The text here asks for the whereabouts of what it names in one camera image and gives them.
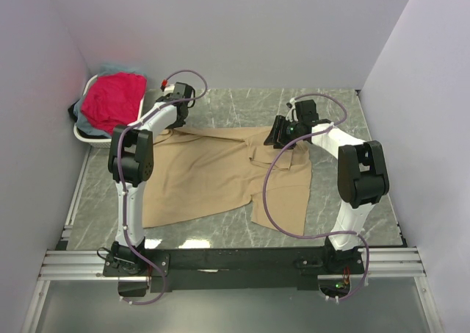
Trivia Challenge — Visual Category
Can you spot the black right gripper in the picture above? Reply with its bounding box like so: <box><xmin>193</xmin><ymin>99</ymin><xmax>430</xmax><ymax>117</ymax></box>
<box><xmin>263</xmin><ymin>115</ymin><xmax>303</xmax><ymax>151</ymax></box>

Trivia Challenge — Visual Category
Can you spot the beige t shirt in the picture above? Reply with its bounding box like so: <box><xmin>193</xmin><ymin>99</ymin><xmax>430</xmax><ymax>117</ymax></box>
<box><xmin>142</xmin><ymin>126</ymin><xmax>311</xmax><ymax>235</ymax></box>

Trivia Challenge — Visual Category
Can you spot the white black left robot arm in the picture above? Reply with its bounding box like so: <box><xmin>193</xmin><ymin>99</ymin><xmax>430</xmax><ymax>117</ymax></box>
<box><xmin>106</xmin><ymin>82</ymin><xmax>195</xmax><ymax>276</ymax></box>

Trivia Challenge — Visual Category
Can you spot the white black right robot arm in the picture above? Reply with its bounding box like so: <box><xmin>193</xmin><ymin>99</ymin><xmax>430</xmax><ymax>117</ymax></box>
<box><xmin>264</xmin><ymin>93</ymin><xmax>389</xmax><ymax>273</ymax></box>

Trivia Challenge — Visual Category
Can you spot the red t shirt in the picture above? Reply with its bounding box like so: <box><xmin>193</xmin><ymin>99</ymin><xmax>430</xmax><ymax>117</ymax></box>
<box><xmin>80</xmin><ymin>72</ymin><xmax>147</xmax><ymax>134</ymax></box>

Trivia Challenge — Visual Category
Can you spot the white perforated laundry basket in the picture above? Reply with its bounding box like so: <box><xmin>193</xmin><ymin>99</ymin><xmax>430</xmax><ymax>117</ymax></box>
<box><xmin>72</xmin><ymin>73</ymin><xmax>148</xmax><ymax>149</ymax></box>

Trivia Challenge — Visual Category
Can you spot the grey blue t shirt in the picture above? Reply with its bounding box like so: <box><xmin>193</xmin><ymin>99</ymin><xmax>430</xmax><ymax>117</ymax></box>
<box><xmin>71</xmin><ymin>62</ymin><xmax>148</xmax><ymax>137</ymax></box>

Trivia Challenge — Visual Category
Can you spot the black garment in basket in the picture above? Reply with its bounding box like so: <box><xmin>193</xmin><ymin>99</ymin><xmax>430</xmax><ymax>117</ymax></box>
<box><xmin>68</xmin><ymin>101</ymin><xmax>107</xmax><ymax>140</ymax></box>

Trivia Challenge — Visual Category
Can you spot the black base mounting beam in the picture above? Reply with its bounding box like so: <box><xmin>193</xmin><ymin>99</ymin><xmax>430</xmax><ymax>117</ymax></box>
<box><xmin>103</xmin><ymin>246</ymin><xmax>366</xmax><ymax>293</ymax></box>

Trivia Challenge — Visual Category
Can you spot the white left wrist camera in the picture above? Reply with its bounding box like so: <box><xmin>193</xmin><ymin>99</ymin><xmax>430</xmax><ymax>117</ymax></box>
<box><xmin>160</xmin><ymin>79</ymin><xmax>176</xmax><ymax>93</ymax></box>

